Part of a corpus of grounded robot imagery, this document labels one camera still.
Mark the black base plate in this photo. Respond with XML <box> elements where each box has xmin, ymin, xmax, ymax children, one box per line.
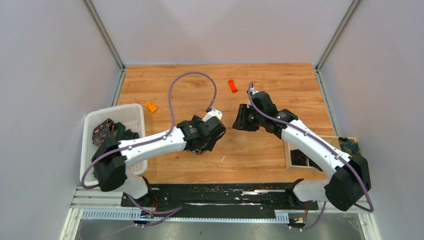
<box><xmin>138</xmin><ymin>182</ymin><xmax>319</xmax><ymax>219</ymax></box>

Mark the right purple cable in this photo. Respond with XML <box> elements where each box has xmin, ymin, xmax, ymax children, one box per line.
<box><xmin>247</xmin><ymin>82</ymin><xmax>375</xmax><ymax>232</ymax></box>

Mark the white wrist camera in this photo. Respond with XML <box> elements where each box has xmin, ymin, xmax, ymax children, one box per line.
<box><xmin>247</xmin><ymin>86</ymin><xmax>259</xmax><ymax>96</ymax></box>
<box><xmin>202</xmin><ymin>108</ymin><xmax>223</xmax><ymax>122</ymax></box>

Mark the dark green tie in basket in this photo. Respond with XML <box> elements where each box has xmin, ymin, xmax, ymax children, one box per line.
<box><xmin>112</xmin><ymin>122</ymin><xmax>140</xmax><ymax>141</ymax></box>

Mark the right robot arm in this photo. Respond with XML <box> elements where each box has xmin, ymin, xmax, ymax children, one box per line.
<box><xmin>232</xmin><ymin>88</ymin><xmax>374</xmax><ymax>212</ymax></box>

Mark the orange plastic block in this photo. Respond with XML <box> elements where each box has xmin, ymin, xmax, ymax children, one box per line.
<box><xmin>144</xmin><ymin>101</ymin><xmax>158</xmax><ymax>113</ymax></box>

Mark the black red rolled tie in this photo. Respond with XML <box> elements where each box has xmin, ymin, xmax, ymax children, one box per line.
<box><xmin>290</xmin><ymin>149</ymin><xmax>309</xmax><ymax>166</ymax></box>

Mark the black pink rose tie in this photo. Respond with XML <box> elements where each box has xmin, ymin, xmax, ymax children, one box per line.
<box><xmin>188</xmin><ymin>148</ymin><xmax>207</xmax><ymax>155</ymax></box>

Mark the blue gold patterned tie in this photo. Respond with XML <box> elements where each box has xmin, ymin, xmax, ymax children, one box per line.
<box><xmin>338</xmin><ymin>136</ymin><xmax>361</xmax><ymax>157</ymax></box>

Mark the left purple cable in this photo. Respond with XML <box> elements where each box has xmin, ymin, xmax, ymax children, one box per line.
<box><xmin>80</xmin><ymin>71</ymin><xmax>218</xmax><ymax>190</ymax></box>

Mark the dark teal tie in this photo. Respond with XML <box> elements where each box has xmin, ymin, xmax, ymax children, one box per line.
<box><xmin>308</xmin><ymin>157</ymin><xmax>323</xmax><ymax>172</ymax></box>

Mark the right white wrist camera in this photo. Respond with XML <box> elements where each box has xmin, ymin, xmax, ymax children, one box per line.
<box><xmin>247</xmin><ymin>86</ymin><xmax>259</xmax><ymax>96</ymax></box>

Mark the dark floral tie in basket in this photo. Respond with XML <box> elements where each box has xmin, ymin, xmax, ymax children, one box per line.
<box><xmin>92</xmin><ymin>118</ymin><xmax>115</xmax><ymax>147</ymax></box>

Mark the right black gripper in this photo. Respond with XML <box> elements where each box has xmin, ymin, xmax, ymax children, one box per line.
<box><xmin>232</xmin><ymin>104</ymin><xmax>264</xmax><ymax>132</ymax></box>

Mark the purple cable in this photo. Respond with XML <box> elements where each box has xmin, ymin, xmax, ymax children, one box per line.
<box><xmin>80</xmin><ymin>71</ymin><xmax>218</xmax><ymax>190</ymax></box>
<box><xmin>247</xmin><ymin>82</ymin><xmax>375</xmax><ymax>232</ymax></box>

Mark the red plastic block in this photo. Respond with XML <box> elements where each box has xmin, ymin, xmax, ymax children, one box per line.
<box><xmin>228</xmin><ymin>79</ymin><xmax>238</xmax><ymax>93</ymax></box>

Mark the white perforated plastic basket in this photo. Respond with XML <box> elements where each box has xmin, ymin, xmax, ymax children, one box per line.
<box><xmin>80</xmin><ymin>103</ymin><xmax>146</xmax><ymax>176</ymax></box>

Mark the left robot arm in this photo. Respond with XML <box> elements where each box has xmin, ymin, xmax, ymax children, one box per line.
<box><xmin>92</xmin><ymin>110</ymin><xmax>226</xmax><ymax>207</ymax></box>

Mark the wooden compartment box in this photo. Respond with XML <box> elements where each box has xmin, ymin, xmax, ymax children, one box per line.
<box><xmin>283</xmin><ymin>135</ymin><xmax>361</xmax><ymax>173</ymax></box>

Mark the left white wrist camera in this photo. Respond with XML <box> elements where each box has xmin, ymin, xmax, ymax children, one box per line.
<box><xmin>202</xmin><ymin>108</ymin><xmax>223</xmax><ymax>122</ymax></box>

